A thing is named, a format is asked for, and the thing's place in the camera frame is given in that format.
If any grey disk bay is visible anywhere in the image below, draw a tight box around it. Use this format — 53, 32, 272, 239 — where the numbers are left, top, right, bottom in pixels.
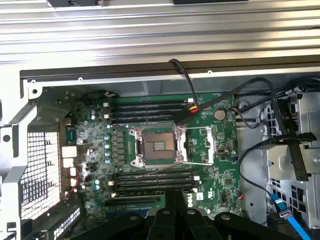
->
263, 143, 320, 230

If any black RAM slot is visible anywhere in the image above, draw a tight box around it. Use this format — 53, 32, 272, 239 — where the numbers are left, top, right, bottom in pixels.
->
110, 115, 178, 125
111, 186, 198, 199
109, 103, 191, 112
108, 180, 197, 189
112, 169, 195, 177
109, 98, 193, 106
112, 174, 196, 183
109, 109, 188, 118

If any black expansion slot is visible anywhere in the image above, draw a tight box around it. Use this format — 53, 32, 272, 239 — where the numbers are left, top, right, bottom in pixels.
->
104, 195, 163, 207

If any blue expansion slot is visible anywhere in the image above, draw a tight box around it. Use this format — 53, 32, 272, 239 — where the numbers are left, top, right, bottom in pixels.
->
106, 210, 149, 219

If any silver locking lever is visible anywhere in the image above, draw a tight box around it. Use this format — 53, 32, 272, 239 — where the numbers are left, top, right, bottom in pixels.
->
117, 163, 182, 183

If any green motherboard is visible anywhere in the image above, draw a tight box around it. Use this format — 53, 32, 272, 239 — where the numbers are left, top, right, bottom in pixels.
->
59, 92, 244, 227

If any CPU socket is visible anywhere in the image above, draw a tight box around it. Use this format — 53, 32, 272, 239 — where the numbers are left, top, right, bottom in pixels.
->
129, 124, 189, 169

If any metal socket cover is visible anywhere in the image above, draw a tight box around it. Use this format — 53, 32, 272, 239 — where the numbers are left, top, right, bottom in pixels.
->
186, 125, 216, 166

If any silver coin battery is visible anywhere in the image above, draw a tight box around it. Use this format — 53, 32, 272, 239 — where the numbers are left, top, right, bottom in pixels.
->
214, 107, 227, 120

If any open grey PC case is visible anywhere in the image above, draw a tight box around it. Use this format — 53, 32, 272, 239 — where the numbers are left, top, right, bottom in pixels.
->
0, 58, 320, 240

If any metal optical drive cage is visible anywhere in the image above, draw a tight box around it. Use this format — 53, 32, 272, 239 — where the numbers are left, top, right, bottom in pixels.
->
259, 88, 320, 151

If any black wire with connector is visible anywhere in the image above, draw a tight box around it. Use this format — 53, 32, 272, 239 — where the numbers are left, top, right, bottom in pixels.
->
174, 76, 311, 181

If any thin red black wire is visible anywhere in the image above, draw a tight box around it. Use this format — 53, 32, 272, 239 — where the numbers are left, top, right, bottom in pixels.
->
167, 58, 201, 116

